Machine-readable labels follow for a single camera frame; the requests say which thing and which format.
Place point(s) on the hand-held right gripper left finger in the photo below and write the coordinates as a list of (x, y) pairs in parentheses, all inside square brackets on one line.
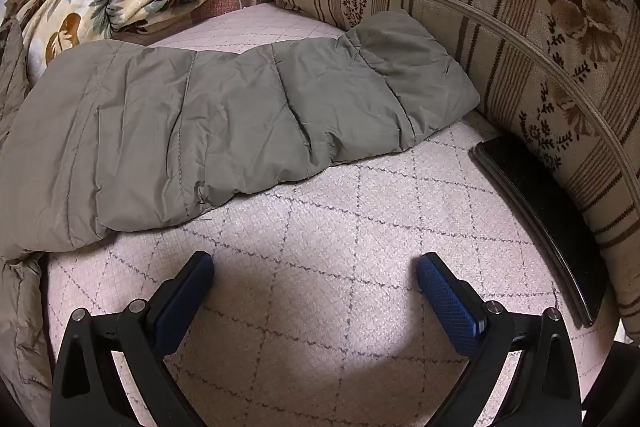
[(182, 302)]

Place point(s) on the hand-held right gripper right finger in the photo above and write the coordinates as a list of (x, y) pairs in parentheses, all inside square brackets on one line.
[(447, 302)]

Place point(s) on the olive grey puffer jacket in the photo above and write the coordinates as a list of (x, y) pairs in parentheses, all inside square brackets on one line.
[(200, 122)]

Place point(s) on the black phone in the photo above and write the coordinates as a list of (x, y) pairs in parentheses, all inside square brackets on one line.
[(540, 217)]

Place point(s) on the striped floral beige cushion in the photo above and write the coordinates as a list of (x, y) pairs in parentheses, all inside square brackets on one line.
[(500, 7)]

